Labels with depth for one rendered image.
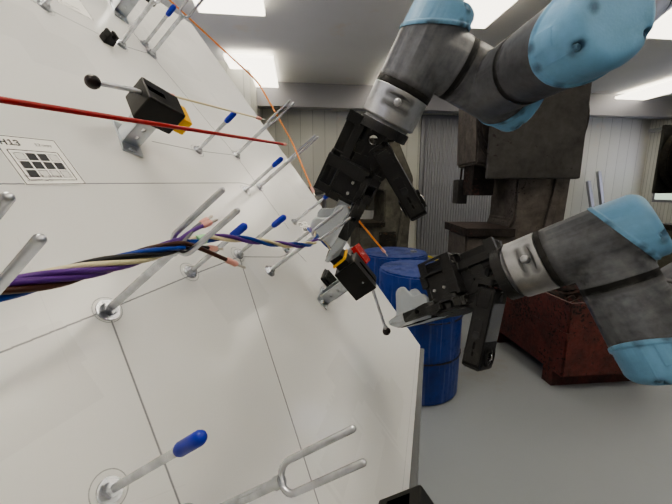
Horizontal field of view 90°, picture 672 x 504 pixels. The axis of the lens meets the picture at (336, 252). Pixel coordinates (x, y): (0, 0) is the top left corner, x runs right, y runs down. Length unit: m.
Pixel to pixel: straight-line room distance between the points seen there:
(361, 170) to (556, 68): 0.23
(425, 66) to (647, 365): 0.40
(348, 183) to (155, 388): 0.33
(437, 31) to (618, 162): 8.72
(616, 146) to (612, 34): 8.72
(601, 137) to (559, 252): 8.41
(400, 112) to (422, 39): 0.08
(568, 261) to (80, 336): 0.46
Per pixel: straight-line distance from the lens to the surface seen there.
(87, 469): 0.27
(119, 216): 0.38
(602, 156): 8.87
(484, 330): 0.50
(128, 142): 0.47
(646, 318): 0.46
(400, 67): 0.46
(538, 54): 0.38
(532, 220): 4.16
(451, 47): 0.47
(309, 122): 6.49
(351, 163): 0.47
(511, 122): 0.51
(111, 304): 0.31
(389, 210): 5.59
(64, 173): 0.39
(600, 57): 0.37
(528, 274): 0.47
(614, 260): 0.46
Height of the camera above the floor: 1.26
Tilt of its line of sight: 10 degrees down
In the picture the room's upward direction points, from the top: straight up
